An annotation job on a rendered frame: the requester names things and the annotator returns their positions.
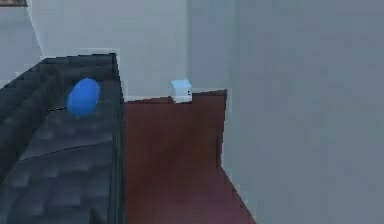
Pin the blue ball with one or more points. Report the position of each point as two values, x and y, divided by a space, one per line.
83 97

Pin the small white box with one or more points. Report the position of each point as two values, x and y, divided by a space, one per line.
181 91

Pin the dark grey sofa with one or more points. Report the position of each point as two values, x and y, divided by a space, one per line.
66 160

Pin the dark framed wall picture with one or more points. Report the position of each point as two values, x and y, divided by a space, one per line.
12 2

